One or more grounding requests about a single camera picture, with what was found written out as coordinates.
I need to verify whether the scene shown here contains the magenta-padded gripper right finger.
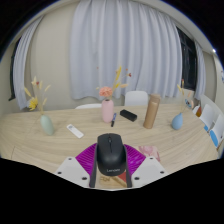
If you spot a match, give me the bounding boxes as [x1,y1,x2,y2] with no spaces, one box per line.
[123,143,167,189]

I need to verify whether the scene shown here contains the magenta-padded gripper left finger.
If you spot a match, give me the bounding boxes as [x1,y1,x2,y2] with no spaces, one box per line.
[54,143,99,189]

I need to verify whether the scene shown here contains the black computer mouse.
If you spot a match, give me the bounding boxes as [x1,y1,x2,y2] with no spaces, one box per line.
[96,132,128,177]

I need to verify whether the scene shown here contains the printed cartoon mouse pad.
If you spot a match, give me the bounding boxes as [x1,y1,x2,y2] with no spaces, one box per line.
[99,145,161,190]

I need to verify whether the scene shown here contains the white remote control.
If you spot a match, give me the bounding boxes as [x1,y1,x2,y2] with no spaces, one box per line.
[66,123,85,139]

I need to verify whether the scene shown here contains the green vase with yellow flowers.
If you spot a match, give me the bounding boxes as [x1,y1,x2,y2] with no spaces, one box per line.
[23,75,55,137]

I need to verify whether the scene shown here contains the blue vase with dried flowers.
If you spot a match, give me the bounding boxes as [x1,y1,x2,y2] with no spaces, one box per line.
[171,79,194,131]

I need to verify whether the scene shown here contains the black rectangular case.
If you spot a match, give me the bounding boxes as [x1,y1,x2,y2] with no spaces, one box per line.
[119,109,138,122]

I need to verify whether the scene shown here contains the tan insulated bottle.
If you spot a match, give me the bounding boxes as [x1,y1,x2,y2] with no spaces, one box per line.
[142,93,162,130]

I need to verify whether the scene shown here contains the dark marker pen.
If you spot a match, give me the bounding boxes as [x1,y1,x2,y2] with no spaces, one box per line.
[110,112,118,128]

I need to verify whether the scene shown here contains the white chair with low backrest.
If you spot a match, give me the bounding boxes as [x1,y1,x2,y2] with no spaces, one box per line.
[74,103,103,110]

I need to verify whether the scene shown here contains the pink vase with dried flowers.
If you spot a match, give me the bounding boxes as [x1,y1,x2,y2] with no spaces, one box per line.
[96,65,133,124]

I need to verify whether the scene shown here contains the white chair with tall backrest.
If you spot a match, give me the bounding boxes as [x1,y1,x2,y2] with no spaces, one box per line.
[124,90,149,107]

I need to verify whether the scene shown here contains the white chairs with blue seats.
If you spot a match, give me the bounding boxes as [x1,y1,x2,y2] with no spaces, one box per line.
[198,94,224,149]

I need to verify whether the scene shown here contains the narrow white curtain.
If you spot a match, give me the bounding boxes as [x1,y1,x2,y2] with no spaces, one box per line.
[194,39,207,101]
[12,16,44,110]

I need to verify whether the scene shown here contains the dark window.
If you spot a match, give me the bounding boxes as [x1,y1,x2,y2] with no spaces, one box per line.
[8,36,23,101]
[175,26,198,91]

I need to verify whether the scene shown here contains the wide white curtain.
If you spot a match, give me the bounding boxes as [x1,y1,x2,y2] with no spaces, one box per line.
[69,0,183,101]

